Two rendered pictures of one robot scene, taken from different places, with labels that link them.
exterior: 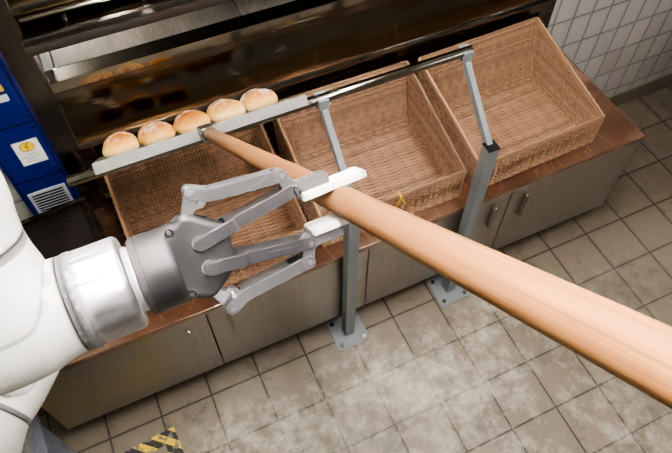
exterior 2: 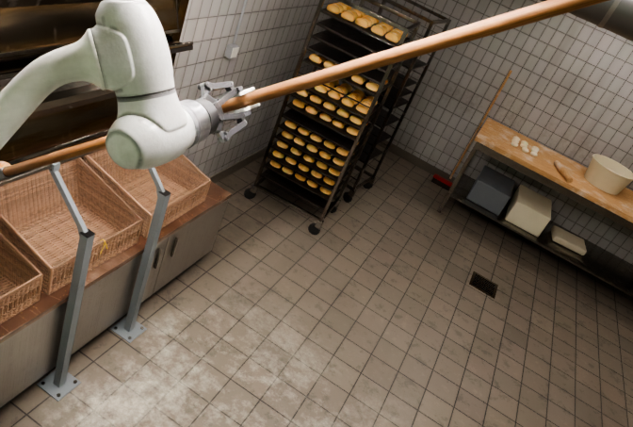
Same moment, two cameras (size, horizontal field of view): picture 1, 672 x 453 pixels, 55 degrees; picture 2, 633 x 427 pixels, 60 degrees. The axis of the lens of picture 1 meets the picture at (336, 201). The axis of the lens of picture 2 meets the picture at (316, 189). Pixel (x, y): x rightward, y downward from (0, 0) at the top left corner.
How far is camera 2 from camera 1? 0.94 m
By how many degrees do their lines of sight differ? 45
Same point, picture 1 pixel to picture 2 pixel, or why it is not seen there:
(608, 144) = (214, 200)
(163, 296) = (215, 122)
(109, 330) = (202, 132)
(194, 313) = not seen: outside the picture
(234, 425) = not seen: outside the picture
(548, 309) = (381, 55)
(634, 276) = (243, 288)
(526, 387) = (207, 374)
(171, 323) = not seen: outside the picture
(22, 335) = (186, 123)
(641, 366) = (410, 47)
